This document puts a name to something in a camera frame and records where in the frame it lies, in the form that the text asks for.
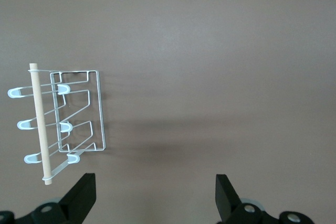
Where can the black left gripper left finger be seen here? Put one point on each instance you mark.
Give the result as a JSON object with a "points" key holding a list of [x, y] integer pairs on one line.
{"points": [[76, 203]]}

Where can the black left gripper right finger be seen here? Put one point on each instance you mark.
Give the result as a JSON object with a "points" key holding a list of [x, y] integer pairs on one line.
{"points": [[231, 208]]}

